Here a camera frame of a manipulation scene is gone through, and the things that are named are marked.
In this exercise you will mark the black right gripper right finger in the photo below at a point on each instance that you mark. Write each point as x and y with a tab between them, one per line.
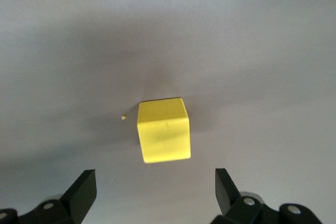
228	200

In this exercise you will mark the table cover sheet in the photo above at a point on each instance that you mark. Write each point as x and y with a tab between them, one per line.
168	24

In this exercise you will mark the yellow cube block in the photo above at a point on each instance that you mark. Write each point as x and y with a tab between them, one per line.
162	134

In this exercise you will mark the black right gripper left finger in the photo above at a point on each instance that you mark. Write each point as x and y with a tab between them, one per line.
76	203

